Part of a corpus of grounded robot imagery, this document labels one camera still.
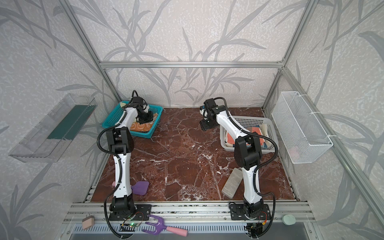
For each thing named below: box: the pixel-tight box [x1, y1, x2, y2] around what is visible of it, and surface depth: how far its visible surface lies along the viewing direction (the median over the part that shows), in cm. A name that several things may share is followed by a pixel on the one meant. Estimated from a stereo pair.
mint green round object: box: [282, 214, 296, 226], surface depth 72 cm
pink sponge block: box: [82, 215, 95, 230], surface depth 71 cm
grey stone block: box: [221, 167, 243, 199], surface depth 82 cm
